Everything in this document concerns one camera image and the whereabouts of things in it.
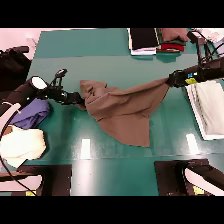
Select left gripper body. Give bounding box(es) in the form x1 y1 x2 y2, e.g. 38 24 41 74
58 90 85 106

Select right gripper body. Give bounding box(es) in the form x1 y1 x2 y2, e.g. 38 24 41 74
166 69 188 89

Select brown garment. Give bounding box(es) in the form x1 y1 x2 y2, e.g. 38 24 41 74
77 77 171 148

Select red garment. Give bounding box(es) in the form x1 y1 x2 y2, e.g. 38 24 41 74
156 43 186 54

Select dark green garment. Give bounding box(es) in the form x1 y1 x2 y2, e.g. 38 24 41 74
155 29 188 47

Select purple garment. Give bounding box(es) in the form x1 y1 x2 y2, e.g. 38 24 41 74
10 97 52 130

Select maroon garment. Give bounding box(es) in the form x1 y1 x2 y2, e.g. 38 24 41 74
161 28 190 43

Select black garment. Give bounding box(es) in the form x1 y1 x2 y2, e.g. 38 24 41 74
129 28 160 51

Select cream white garment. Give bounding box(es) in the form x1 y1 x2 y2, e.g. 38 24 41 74
0 125 48 169

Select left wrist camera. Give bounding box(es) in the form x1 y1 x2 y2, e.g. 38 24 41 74
50 68 69 90

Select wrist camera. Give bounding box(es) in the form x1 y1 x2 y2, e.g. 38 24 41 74
50 68 69 90
186 30 206 66

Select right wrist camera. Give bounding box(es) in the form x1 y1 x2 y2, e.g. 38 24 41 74
186 30 206 66

